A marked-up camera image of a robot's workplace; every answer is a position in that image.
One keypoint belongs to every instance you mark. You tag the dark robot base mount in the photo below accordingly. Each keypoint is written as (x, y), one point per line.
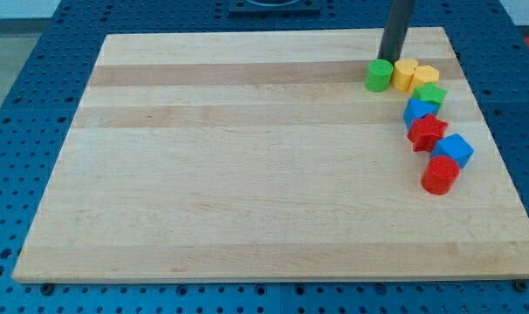
(238, 8)

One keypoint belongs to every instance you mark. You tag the blue triangular block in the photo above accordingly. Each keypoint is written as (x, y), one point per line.
(417, 109)

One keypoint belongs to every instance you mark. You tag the green cylinder block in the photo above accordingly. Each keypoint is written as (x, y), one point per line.
(378, 75)

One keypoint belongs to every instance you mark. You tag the blue cube block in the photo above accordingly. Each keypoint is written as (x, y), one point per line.
(454, 147)

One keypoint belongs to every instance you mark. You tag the yellow cylinder block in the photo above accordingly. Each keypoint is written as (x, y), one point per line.
(403, 72)

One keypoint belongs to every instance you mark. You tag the wooden board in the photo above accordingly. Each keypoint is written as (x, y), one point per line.
(261, 157)

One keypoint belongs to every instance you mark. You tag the red cylinder block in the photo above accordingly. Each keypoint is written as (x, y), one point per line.
(440, 175)

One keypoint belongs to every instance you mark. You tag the yellow hexagon block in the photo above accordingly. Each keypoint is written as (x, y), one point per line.
(423, 74)

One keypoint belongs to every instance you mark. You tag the green star block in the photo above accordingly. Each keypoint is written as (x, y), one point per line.
(430, 93)

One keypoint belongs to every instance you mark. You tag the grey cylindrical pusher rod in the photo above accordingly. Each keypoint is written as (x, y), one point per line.
(395, 30)

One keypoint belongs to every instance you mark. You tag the red star block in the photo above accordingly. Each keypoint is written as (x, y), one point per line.
(425, 132)

